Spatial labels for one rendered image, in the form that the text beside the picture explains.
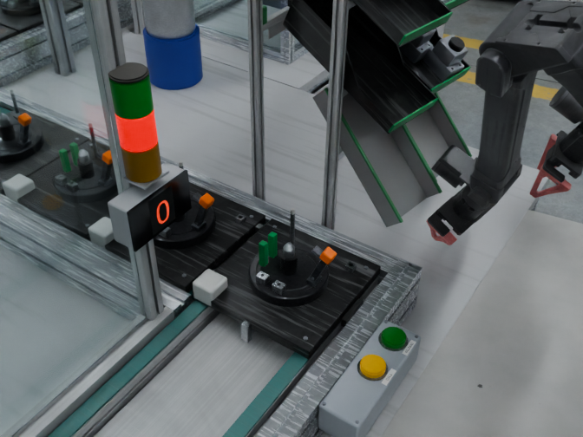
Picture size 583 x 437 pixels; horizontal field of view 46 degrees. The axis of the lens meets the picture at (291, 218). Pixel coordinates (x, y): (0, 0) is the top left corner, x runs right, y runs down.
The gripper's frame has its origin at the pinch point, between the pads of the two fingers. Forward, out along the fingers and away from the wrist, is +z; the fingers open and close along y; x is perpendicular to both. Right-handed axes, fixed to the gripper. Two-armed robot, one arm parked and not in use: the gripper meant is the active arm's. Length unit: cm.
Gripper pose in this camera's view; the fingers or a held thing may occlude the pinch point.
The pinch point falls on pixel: (451, 222)
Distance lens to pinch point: 145.6
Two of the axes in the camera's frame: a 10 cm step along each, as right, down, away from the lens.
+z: -1.2, 3.4, 9.3
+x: 6.6, 7.3, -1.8
